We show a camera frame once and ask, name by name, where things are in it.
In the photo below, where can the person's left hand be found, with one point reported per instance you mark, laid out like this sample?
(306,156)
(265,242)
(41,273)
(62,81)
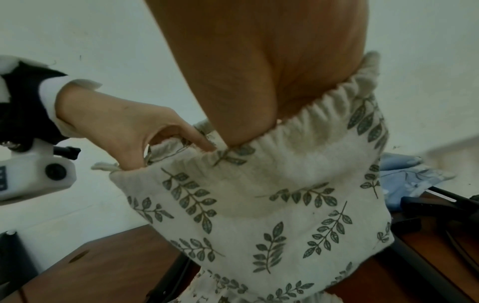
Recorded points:
(119,127)

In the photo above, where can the person's right hand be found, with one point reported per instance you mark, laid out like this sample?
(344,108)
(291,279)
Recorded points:
(262,59)

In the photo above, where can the blue fabric bag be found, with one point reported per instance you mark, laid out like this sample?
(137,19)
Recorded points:
(408,177)

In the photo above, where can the black bracket arm with knob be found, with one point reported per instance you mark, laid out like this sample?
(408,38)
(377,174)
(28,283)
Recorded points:
(419,266)

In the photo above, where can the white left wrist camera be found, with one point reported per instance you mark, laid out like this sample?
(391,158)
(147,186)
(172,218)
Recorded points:
(30,180)

